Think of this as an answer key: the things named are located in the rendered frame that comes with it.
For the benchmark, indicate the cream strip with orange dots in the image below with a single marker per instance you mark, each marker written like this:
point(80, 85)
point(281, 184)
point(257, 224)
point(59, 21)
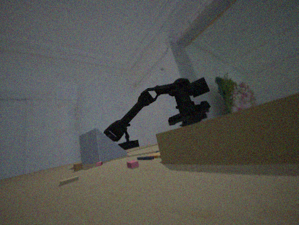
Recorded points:
point(156, 155)

